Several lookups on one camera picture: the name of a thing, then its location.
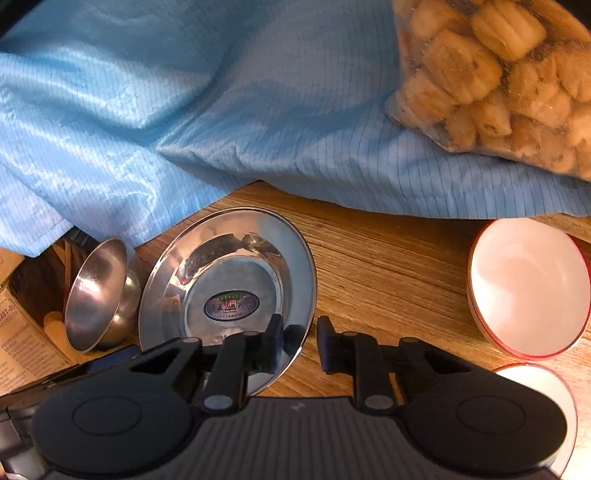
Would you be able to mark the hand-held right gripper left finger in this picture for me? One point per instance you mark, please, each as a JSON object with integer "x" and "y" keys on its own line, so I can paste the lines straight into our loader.
{"x": 274, "y": 333}

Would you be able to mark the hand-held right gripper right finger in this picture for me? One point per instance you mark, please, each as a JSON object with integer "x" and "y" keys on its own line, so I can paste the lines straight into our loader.
{"x": 324, "y": 342}

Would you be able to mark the stainless steel plate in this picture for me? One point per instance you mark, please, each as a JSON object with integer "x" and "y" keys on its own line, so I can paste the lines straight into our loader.
{"x": 221, "y": 258}

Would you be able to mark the stainless steel bowl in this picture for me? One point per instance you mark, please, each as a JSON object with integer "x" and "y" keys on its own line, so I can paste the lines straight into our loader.
{"x": 92, "y": 295}

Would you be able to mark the white bowl with red rim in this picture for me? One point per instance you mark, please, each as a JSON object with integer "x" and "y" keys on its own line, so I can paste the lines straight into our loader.
{"x": 526, "y": 286}
{"x": 540, "y": 392}

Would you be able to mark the printed cardboard box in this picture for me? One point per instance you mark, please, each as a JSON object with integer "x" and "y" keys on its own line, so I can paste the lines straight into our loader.
{"x": 23, "y": 346}

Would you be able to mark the light blue striped cloth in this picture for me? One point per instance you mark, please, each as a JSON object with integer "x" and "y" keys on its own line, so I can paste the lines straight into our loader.
{"x": 184, "y": 92}

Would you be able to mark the clear bag of snacks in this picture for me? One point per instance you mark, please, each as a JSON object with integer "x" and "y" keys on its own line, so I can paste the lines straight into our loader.
{"x": 485, "y": 69}

